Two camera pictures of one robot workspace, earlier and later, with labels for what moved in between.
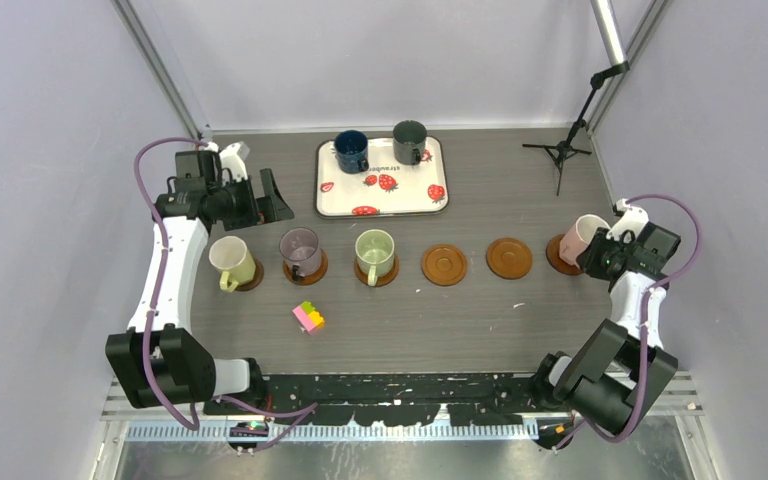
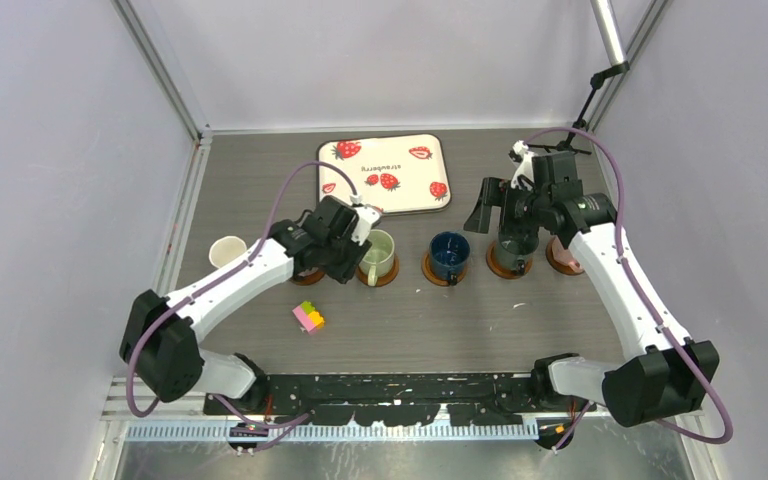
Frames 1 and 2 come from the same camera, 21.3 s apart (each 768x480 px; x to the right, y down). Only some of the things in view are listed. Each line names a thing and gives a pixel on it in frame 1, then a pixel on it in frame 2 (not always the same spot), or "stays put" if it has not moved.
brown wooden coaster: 309,278 stays put
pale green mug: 375,251 stays put
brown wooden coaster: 509,258 stays put
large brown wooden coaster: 443,265 stays put
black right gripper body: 603,253 -> 522,210
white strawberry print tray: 386,188 stays put
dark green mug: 409,139 -> 513,251
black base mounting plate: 469,398 stays put
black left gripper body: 237,204 -> 344,255
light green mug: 231,256 stays put
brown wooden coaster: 381,280 stays put
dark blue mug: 351,149 -> 448,251
